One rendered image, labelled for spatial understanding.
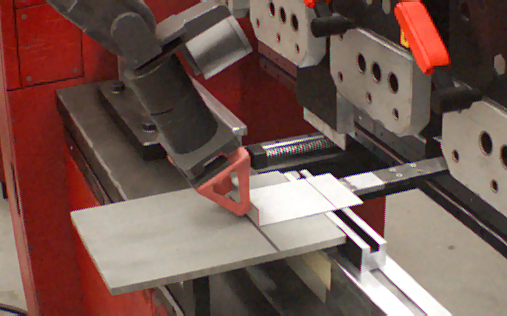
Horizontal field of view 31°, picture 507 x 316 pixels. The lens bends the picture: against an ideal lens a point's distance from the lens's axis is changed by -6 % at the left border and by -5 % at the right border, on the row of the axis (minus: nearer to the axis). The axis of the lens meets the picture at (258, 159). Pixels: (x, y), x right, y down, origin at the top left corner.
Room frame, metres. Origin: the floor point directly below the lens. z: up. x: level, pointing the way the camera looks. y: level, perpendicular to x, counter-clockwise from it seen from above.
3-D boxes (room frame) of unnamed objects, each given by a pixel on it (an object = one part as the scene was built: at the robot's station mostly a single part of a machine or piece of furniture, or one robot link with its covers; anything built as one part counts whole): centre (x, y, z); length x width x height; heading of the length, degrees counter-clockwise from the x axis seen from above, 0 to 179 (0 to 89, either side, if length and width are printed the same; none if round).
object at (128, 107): (1.53, 0.21, 0.89); 0.30 x 0.05 x 0.03; 23
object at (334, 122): (1.00, -0.07, 1.13); 0.10 x 0.02 x 0.10; 23
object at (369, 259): (0.98, -0.08, 0.99); 0.20 x 0.03 x 0.03; 23
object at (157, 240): (0.94, 0.06, 1.00); 0.26 x 0.18 x 0.01; 113
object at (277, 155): (1.56, -0.25, 0.81); 0.64 x 0.08 x 0.14; 113
